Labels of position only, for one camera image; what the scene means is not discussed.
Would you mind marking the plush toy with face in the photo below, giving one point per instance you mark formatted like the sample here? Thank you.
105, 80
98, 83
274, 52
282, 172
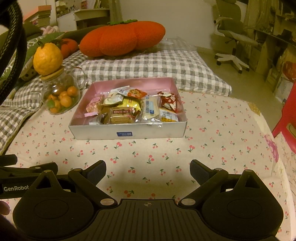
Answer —
28, 74

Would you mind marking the grey gingham pillow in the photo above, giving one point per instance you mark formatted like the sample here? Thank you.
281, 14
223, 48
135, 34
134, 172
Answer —
166, 67

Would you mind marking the white office chair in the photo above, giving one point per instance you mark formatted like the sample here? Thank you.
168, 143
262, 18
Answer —
231, 34

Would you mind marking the cluttered desk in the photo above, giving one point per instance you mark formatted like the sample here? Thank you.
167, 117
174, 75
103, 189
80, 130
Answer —
272, 34

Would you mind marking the grey gingham blanket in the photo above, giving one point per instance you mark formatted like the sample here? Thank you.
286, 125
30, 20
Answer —
18, 109

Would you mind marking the pink floral snack packet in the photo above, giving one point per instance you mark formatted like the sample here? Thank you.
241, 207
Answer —
93, 105

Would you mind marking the yellow white label snack packet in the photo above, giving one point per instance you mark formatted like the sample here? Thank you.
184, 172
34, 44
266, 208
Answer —
168, 115

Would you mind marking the white bread snack packet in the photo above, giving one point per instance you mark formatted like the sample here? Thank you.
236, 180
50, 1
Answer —
149, 110

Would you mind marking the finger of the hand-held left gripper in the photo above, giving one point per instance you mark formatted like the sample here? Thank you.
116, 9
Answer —
34, 168
8, 160

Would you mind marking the large orange persimmon plush pillow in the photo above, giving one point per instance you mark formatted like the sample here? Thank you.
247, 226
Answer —
120, 38

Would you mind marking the white bedside cabinet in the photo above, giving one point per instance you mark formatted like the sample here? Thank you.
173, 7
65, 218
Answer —
91, 18

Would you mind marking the stack of books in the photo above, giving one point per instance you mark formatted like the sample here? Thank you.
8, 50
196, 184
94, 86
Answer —
38, 15

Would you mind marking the cherry print bed sheet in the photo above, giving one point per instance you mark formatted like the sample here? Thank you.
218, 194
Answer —
219, 143

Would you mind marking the orange cookie snack packet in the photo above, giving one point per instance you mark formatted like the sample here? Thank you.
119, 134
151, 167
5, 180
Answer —
136, 93

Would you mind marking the brown cake snack packet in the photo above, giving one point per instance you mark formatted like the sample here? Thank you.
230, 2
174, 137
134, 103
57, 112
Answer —
119, 115

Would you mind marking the clear brown snack packet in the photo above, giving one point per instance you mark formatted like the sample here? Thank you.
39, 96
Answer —
97, 119

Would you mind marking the red plastic stool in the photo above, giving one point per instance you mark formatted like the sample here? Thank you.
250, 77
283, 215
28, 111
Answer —
288, 111

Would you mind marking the small orange persimmon plush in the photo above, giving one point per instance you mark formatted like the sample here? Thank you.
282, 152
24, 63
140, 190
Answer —
69, 47

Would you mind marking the pink plush toy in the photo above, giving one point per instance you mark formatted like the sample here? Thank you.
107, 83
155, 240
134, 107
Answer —
49, 30

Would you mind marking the orange citrus fruit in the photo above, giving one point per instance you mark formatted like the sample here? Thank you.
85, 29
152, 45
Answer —
48, 59

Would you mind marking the red snack packet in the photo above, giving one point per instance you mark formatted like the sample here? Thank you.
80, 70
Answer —
167, 100

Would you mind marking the pink cardboard box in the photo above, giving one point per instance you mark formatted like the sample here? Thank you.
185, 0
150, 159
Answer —
129, 134

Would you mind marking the person's left hand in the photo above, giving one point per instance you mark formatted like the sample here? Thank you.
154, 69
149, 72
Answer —
4, 208

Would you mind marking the olive green cushion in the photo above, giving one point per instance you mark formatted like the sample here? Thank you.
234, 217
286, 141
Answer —
76, 33

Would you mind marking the cream white snack packet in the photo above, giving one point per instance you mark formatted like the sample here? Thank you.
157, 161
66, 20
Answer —
112, 99

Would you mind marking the cork jar lid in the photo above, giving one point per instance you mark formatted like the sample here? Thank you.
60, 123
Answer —
52, 74

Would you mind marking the silver white snack packet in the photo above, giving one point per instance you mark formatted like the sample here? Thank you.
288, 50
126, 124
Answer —
120, 90

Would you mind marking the red and white bag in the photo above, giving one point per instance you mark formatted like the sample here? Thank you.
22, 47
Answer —
286, 78

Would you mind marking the small orange kumquats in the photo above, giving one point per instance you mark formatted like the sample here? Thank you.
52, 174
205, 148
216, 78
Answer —
66, 99

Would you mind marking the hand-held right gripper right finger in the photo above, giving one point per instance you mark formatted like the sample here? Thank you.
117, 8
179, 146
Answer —
196, 170

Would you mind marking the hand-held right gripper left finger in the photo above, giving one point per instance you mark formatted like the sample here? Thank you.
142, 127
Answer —
97, 172

